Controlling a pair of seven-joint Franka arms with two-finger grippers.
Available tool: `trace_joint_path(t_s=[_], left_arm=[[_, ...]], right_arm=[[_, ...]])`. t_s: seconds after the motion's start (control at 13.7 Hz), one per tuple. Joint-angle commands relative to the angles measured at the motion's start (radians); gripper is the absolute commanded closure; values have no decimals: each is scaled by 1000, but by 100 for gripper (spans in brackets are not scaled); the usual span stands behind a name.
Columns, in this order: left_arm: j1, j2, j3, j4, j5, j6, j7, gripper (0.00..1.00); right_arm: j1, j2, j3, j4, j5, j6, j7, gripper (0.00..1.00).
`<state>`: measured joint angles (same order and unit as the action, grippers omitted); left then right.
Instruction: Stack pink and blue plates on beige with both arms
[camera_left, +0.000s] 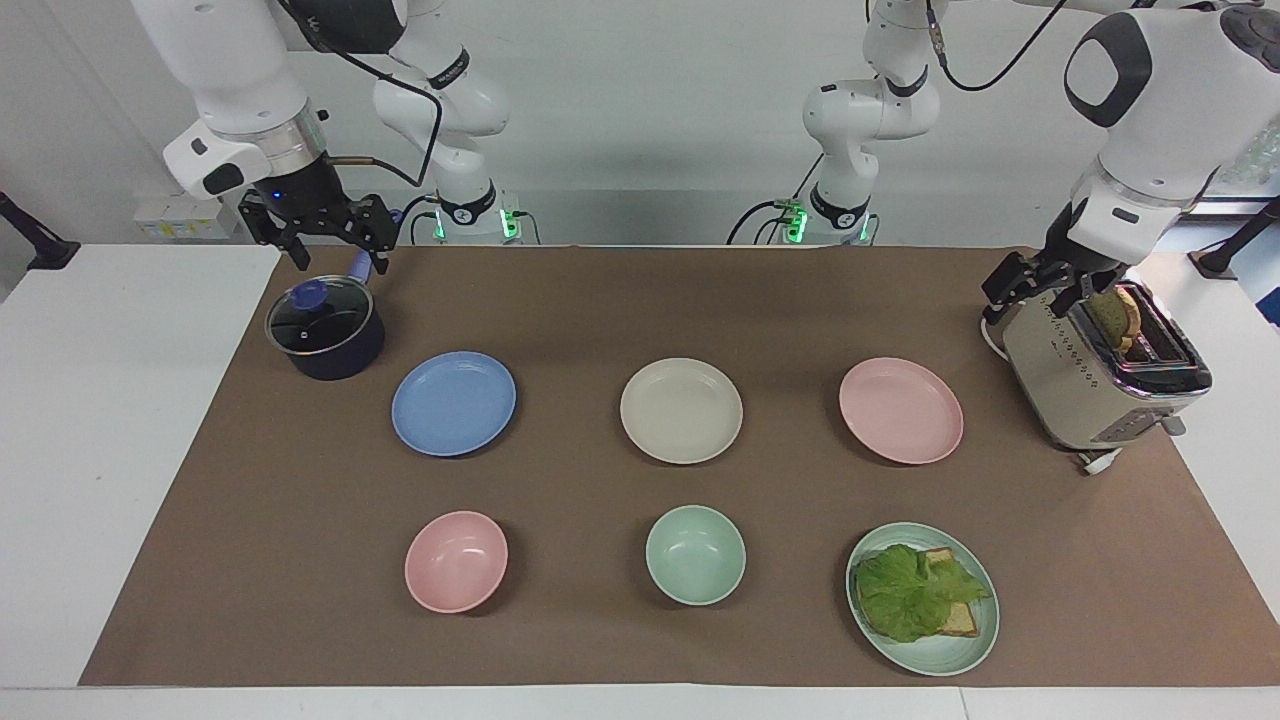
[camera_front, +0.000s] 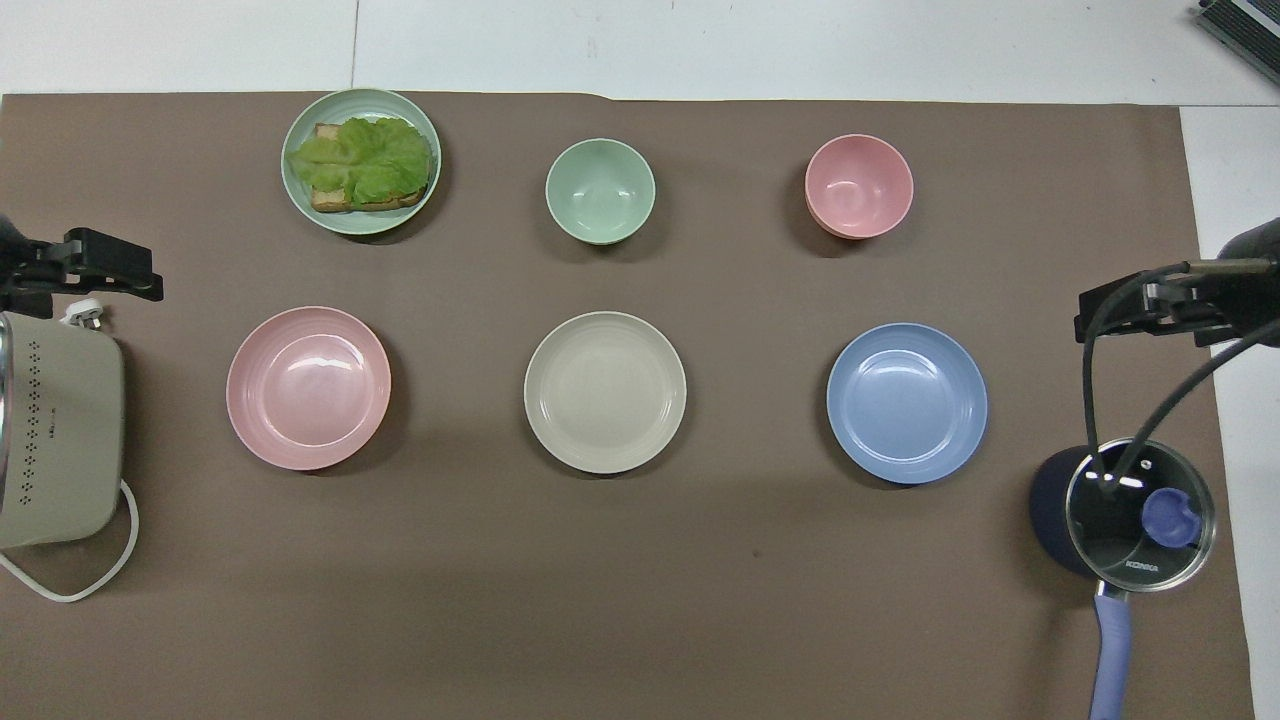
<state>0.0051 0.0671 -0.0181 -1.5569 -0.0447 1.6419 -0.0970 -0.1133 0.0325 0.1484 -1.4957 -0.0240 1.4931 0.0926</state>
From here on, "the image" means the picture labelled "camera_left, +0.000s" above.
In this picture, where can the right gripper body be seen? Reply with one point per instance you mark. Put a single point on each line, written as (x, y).
(305, 195)

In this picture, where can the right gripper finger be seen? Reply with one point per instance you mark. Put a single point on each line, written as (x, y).
(268, 228)
(370, 225)

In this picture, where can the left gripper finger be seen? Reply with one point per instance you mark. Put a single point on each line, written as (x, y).
(1012, 280)
(1082, 296)

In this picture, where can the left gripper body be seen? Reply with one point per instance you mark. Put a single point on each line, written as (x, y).
(1075, 245)

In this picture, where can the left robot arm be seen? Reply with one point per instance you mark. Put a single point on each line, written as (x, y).
(1165, 90)

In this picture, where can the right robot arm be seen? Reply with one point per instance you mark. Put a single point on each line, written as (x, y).
(235, 70)

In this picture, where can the silver toaster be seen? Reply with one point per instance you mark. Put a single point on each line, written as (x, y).
(1080, 395)

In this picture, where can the glass lid with blue knob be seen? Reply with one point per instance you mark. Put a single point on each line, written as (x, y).
(320, 318)

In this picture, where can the dark blue pot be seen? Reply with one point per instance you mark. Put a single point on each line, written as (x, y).
(345, 355)

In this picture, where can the black stand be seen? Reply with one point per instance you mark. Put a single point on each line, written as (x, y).
(45, 252)
(1225, 260)

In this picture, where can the pink plate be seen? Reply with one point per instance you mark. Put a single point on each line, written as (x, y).
(901, 411)

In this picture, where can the blue plate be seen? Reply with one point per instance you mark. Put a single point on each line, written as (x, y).
(453, 404)

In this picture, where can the green lettuce leaf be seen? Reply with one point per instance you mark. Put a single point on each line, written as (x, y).
(905, 595)

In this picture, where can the toasted bread slice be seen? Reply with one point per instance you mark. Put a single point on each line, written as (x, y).
(960, 620)

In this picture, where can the pink bowl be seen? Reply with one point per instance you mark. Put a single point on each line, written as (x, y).
(456, 562)

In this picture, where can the beige plate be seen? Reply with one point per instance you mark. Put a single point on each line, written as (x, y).
(681, 411)

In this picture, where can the green plate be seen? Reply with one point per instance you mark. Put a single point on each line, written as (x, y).
(935, 655)

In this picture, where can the green bowl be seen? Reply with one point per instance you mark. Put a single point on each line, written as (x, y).
(695, 555)

